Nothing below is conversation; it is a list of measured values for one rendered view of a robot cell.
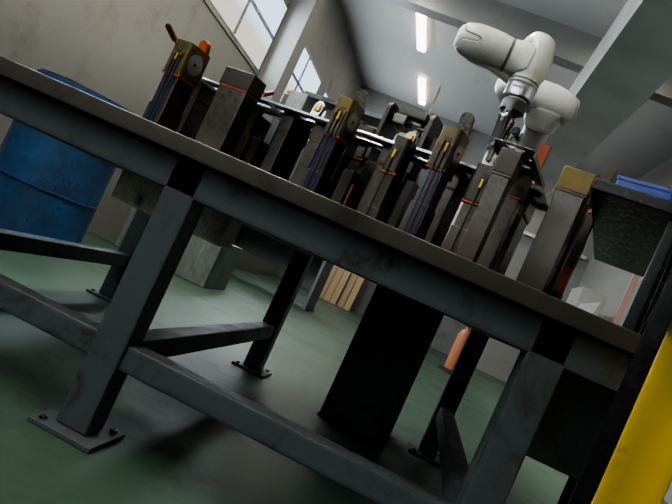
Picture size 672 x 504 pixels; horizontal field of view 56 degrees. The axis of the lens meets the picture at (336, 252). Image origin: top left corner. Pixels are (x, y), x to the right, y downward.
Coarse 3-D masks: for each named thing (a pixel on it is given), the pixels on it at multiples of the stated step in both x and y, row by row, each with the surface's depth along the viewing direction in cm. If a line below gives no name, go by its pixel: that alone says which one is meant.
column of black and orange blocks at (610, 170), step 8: (608, 168) 186; (616, 168) 185; (600, 176) 186; (608, 176) 186; (584, 224) 185; (584, 232) 185; (576, 240) 185; (584, 240) 185; (576, 248) 185; (576, 256) 184; (568, 264) 185; (576, 264) 187; (568, 272) 184; (560, 280) 185; (568, 280) 187; (560, 288) 184; (560, 296) 184
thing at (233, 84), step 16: (224, 80) 204; (240, 80) 201; (256, 80) 201; (224, 96) 203; (240, 96) 200; (256, 96) 204; (208, 112) 204; (224, 112) 202; (240, 112) 201; (208, 128) 203; (224, 128) 200; (240, 128) 204; (208, 144) 202; (224, 144) 200
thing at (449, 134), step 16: (448, 128) 166; (448, 144) 165; (464, 144) 170; (432, 160) 166; (448, 160) 165; (432, 176) 166; (448, 176) 168; (432, 192) 164; (416, 208) 166; (432, 208) 169; (400, 224) 167; (416, 224) 165
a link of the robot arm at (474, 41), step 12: (468, 24) 186; (480, 24) 185; (456, 36) 191; (468, 36) 184; (480, 36) 183; (492, 36) 183; (504, 36) 183; (456, 48) 189; (468, 48) 185; (480, 48) 184; (492, 48) 183; (504, 48) 183; (468, 60) 191; (480, 60) 186; (492, 60) 185; (504, 60) 184; (492, 72) 209; (504, 84) 226
